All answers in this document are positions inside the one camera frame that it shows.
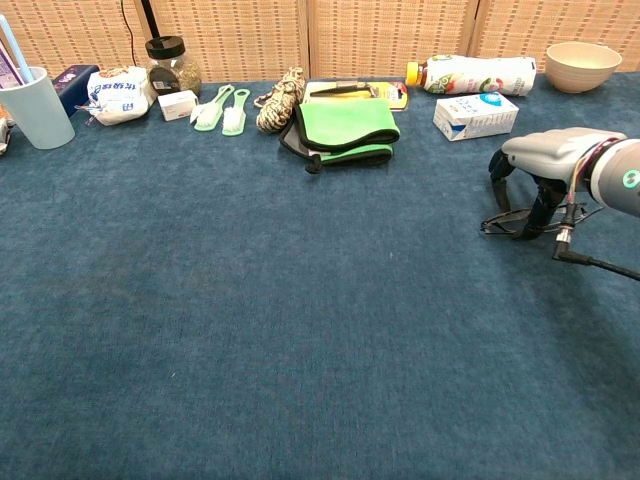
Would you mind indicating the grey black right robot hand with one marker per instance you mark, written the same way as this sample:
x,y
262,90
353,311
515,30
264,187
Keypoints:
x,y
550,152

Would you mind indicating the black wire eyeglasses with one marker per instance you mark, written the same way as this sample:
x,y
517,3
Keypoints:
x,y
500,216

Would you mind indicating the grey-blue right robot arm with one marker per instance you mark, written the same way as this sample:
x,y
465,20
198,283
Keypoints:
x,y
620,175

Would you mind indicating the white and blue carton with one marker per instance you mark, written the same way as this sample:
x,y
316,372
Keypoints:
x,y
475,117

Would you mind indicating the beige bowl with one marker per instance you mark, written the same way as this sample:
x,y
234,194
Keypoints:
x,y
582,70

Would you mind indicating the white-labelled bottle with yellow cap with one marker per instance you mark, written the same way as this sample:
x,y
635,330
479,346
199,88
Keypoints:
x,y
475,75

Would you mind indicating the razor on yellow blister card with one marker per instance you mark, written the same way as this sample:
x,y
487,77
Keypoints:
x,y
385,90

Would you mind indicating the bamboo folding screen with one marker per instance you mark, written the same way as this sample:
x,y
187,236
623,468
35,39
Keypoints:
x,y
390,35

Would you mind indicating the folded green cloth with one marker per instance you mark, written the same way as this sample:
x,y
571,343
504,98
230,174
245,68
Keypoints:
x,y
345,122

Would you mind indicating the grey cloth with black edge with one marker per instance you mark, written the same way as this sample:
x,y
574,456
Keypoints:
x,y
292,140

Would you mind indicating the green brush with white bristles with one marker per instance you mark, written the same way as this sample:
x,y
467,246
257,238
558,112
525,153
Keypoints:
x,y
210,114
234,120

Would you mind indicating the small white box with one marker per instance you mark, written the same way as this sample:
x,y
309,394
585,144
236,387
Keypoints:
x,y
176,106

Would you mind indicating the glass jar with black lid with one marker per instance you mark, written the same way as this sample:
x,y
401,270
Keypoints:
x,y
172,65

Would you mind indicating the black stand pole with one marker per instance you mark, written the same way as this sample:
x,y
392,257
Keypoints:
x,y
149,17

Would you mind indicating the white printed powder bag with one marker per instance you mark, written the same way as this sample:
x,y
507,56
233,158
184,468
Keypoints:
x,y
117,97

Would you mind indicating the dark blue cardboard box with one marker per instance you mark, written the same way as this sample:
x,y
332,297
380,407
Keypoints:
x,y
75,82

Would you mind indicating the light blue plastic cup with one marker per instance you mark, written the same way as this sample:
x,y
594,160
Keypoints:
x,y
40,115

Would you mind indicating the light blue toothbrush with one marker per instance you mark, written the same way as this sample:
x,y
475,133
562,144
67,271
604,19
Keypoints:
x,y
15,47

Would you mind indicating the purple toothpaste tube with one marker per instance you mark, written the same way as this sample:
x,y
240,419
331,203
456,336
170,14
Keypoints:
x,y
7,67

